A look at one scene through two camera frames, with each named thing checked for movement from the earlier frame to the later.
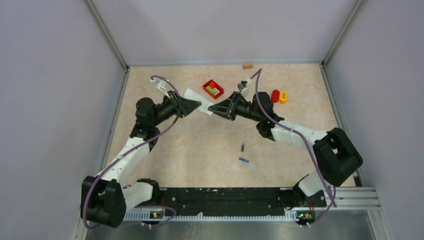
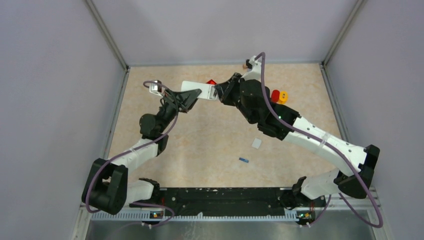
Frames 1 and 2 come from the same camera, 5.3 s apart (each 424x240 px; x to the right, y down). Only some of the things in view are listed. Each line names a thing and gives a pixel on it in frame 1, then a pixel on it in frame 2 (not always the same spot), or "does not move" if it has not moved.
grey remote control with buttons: [205, 103] → [208, 91]
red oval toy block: [275, 96] does not move
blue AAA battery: [244, 160] does not move
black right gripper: [227, 108] → [224, 90]
